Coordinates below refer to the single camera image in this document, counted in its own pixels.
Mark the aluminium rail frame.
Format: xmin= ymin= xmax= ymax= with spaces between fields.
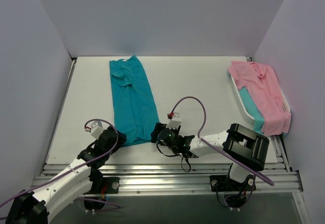
xmin=100 ymin=163 xmax=303 ymax=196

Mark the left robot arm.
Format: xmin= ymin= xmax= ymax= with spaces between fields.
xmin=5 ymin=127 xmax=126 ymax=223

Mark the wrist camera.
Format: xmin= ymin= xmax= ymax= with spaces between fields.
xmin=166 ymin=112 xmax=182 ymax=130
xmin=84 ymin=121 xmax=104 ymax=140

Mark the white laundry basket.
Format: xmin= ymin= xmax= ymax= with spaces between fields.
xmin=230 ymin=70 xmax=291 ymax=124

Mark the pink polo shirt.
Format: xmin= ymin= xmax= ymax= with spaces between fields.
xmin=228 ymin=61 xmax=291 ymax=136

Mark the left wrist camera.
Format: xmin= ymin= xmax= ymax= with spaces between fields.
xmin=84 ymin=121 xmax=104 ymax=140

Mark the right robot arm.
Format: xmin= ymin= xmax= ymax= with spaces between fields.
xmin=151 ymin=122 xmax=274 ymax=190

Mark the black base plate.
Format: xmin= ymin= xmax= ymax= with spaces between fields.
xmin=96 ymin=177 xmax=120 ymax=195
xmin=210 ymin=175 xmax=256 ymax=192

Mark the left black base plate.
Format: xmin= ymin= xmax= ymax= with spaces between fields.
xmin=96 ymin=177 xmax=120 ymax=195

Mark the light teal shirt in basket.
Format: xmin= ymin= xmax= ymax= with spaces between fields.
xmin=240 ymin=86 xmax=289 ymax=136

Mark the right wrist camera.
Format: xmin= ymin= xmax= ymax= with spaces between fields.
xmin=166 ymin=112 xmax=182 ymax=130

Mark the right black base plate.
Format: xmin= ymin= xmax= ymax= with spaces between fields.
xmin=210 ymin=175 xmax=256 ymax=192

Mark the teal t-shirt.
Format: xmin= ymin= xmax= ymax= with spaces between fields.
xmin=109 ymin=56 xmax=159 ymax=147

